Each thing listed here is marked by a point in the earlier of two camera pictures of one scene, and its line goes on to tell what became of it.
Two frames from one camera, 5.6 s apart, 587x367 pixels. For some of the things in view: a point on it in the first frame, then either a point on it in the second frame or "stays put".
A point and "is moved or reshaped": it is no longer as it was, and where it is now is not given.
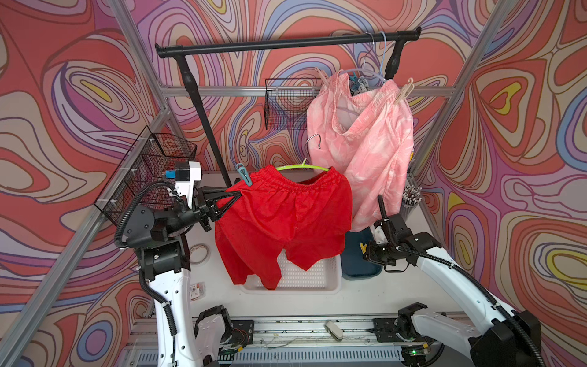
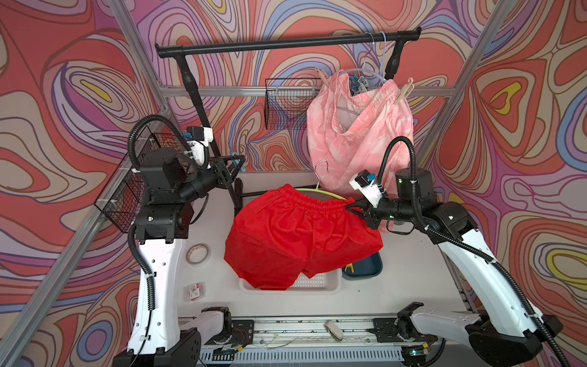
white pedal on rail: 333,330 stays put
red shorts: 306,215 is moved or reshaped
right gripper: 371,255 → 368,212
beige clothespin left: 323,76 stays put
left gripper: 207,211 → 218,171
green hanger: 303,165 → 317,189
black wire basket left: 147,164 stays put
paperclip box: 197,290 stays put
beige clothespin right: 407,91 stays put
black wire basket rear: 287,102 stays put
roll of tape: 199,253 stays put
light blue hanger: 384,51 stays put
